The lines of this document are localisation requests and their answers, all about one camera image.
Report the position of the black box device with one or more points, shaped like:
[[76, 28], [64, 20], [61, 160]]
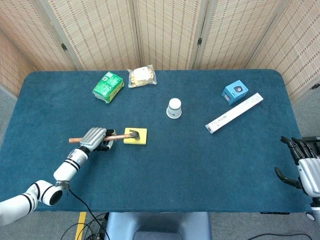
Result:
[[313, 143]]

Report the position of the woven folding screen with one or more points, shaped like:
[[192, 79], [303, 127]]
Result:
[[170, 32]]

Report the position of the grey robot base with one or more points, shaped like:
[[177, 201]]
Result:
[[158, 226]]

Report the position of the clear snack bag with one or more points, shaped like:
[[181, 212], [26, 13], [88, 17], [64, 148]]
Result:
[[142, 77]]

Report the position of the long white wrap box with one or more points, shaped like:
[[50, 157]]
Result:
[[235, 113]]

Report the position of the green tissue package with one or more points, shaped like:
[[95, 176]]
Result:
[[107, 86]]

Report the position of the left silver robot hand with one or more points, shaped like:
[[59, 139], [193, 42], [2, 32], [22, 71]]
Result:
[[92, 137]]

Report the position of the yellow floor tape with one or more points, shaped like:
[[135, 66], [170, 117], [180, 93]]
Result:
[[80, 226]]

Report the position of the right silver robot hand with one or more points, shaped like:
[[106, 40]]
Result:
[[310, 172]]

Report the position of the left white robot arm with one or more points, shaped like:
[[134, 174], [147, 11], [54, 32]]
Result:
[[66, 170]]

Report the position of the white paper cup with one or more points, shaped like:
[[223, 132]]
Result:
[[174, 107]]

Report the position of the blue table cloth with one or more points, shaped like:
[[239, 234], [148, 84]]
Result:
[[175, 162]]

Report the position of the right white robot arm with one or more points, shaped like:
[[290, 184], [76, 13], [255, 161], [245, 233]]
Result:
[[316, 206]]

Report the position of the small light blue box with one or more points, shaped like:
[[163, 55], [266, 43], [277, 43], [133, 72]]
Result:
[[235, 92]]

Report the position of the yellow sponge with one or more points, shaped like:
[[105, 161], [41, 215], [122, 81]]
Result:
[[143, 140]]

